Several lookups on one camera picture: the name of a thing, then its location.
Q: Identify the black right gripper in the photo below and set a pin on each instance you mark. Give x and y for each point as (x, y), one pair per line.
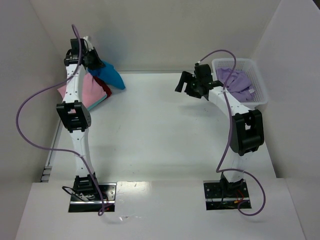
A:
(189, 85)

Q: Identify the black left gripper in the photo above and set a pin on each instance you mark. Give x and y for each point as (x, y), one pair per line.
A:
(94, 62)

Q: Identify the blue t shirt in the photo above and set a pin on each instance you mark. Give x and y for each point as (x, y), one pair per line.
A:
(108, 74)

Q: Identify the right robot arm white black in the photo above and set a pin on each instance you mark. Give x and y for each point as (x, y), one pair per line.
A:
(246, 133)

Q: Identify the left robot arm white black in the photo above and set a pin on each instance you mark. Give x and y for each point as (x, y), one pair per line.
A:
(75, 116)

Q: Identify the pink folded t shirt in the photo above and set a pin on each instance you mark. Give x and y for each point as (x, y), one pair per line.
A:
(91, 90)

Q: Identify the dark red folded t shirt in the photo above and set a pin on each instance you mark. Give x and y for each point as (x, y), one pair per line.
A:
(104, 86)

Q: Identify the teal folded t shirt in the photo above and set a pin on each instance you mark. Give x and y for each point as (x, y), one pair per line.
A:
(93, 105)

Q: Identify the lavender t shirt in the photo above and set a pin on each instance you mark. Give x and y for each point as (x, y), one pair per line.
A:
(238, 85)

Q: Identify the white plastic basket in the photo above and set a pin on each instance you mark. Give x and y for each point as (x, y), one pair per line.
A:
(249, 67)

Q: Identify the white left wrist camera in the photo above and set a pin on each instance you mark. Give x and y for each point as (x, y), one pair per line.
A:
(88, 43)

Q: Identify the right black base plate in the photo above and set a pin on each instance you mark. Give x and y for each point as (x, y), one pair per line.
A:
(218, 199)

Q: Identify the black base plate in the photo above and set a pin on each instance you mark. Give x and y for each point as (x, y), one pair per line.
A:
(218, 199)
(91, 203)

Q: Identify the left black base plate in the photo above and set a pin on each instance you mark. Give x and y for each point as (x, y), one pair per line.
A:
(91, 203)

